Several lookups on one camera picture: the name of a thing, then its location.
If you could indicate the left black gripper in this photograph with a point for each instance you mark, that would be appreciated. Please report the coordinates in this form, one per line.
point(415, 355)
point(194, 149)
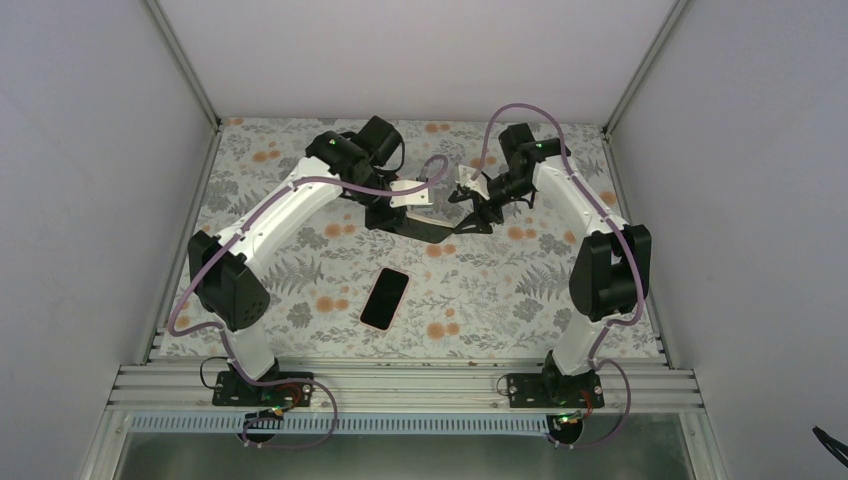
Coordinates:
point(392, 219)

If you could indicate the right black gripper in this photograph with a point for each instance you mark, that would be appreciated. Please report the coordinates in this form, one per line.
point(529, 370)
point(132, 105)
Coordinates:
point(481, 206)

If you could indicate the black phone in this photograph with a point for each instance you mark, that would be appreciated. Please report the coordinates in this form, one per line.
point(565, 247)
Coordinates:
point(425, 229)

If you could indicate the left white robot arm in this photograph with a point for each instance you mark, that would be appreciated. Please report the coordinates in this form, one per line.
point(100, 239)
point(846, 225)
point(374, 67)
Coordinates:
point(226, 268)

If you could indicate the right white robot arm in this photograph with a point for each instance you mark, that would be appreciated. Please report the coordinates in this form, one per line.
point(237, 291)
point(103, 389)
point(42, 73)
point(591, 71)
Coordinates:
point(610, 276)

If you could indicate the floral table mat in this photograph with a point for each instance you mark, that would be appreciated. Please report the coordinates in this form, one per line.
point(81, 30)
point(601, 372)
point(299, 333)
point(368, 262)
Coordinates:
point(497, 296)

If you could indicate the black object at corner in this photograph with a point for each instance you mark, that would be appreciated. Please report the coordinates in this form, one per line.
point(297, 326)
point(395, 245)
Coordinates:
point(832, 445)

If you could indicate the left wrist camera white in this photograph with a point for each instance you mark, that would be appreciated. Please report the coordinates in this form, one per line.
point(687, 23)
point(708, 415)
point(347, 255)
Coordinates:
point(410, 193)

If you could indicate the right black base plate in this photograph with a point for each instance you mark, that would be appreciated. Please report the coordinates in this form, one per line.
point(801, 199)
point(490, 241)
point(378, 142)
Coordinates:
point(535, 390)

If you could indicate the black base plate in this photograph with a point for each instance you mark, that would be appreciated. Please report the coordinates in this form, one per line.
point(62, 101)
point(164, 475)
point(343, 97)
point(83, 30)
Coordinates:
point(535, 390)
point(232, 390)

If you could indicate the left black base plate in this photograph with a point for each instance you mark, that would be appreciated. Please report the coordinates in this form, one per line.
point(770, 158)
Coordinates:
point(232, 390)

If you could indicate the aluminium rail frame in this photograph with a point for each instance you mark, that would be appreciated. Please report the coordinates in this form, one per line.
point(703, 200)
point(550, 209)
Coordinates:
point(388, 396)

